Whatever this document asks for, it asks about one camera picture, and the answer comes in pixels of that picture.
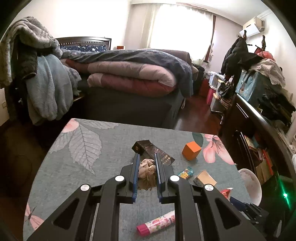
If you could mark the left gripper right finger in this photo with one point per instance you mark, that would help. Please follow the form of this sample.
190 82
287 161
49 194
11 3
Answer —
174 189

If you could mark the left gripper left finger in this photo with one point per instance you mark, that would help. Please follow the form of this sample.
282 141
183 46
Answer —
117 190

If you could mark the brown tissue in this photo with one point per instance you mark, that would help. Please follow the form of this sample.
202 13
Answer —
147 175

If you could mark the beige cardboard box lid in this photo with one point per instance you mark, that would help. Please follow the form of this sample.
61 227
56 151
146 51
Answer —
204 178

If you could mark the black paper package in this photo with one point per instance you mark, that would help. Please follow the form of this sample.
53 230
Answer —
148 150

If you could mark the red white carton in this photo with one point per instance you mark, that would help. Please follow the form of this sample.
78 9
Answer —
226 192

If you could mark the pink trash bin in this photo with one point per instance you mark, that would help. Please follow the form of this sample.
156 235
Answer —
252 185

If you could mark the colourful small packet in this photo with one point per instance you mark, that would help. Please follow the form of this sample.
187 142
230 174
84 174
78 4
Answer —
186 173

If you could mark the pink glue stick tube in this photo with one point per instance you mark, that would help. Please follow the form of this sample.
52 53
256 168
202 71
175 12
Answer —
157 224

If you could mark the orange cube box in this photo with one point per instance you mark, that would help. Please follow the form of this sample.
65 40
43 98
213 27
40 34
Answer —
191 150

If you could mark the floral grey table cloth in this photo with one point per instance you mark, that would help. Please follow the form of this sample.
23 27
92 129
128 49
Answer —
91 152

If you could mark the dark wooden bed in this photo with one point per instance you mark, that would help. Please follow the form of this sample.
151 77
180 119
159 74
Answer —
103 104

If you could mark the dark wooden desk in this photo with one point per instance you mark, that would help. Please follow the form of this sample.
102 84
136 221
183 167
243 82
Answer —
255 145

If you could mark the pink folded quilt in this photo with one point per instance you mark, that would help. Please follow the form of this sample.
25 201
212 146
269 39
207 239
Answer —
130 77

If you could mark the light blue fleece blanket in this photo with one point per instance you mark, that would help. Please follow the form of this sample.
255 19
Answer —
51 91

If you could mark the black suitcase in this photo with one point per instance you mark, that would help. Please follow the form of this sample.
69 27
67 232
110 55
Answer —
198 78

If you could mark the dark blue duvet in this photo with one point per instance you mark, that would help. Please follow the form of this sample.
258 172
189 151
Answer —
180 68

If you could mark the teal storage box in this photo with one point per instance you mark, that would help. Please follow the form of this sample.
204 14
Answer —
252 85

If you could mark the star pattern pillow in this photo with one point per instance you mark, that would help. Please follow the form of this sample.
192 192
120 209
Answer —
86 48

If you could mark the black hanging jacket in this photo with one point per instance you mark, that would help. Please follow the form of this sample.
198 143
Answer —
238 57

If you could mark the pile of clothes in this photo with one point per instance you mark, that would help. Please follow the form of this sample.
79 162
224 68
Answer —
268 67

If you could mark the white window curtain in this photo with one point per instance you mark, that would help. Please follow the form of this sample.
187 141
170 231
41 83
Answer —
177 27

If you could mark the white air conditioner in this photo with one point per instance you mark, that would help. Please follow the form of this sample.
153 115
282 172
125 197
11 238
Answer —
253 27

